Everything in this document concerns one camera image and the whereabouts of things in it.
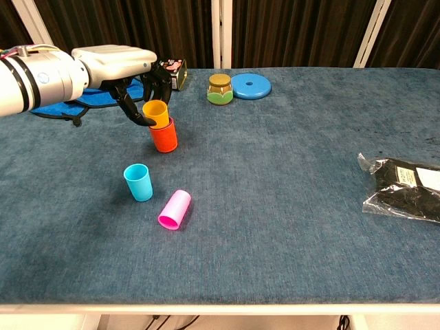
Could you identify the blue cloth with black trim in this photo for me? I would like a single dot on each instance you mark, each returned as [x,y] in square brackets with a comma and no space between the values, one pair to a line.
[96,99]

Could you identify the orange plastic cup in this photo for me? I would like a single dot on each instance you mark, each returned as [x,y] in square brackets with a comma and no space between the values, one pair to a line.
[165,139]

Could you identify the blue disc with hole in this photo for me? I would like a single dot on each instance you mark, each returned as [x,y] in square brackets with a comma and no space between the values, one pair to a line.
[252,87]

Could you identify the yellow plastic cup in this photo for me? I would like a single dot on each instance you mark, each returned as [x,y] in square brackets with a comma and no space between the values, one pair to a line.
[156,110]

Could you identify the clear bag with black item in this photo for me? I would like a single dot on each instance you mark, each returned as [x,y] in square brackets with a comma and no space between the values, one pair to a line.
[405,196]

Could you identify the pink plastic cup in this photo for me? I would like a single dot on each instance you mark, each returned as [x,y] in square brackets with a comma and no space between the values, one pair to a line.
[175,209]

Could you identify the yellow and green toy jar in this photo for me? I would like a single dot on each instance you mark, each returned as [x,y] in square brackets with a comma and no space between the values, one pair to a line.
[220,91]

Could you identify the blue felt table cover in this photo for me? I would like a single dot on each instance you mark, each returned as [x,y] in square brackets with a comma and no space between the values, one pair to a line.
[258,206]

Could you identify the white partition post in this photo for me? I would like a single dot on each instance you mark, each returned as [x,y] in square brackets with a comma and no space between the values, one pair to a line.
[221,34]
[374,31]
[34,24]

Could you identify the black food tin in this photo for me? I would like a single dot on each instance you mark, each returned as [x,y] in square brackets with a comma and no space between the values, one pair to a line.
[177,75]

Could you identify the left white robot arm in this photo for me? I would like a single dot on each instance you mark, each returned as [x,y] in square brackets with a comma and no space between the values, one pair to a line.
[38,82]

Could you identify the light blue plastic cup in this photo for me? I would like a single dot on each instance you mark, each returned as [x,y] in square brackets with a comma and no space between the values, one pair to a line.
[139,185]

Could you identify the black pleated curtain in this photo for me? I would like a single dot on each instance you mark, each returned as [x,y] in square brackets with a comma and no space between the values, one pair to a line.
[302,31]
[137,24]
[10,20]
[412,31]

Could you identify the left black-fingered robot hand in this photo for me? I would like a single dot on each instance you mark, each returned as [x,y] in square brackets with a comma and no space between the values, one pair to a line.
[113,63]

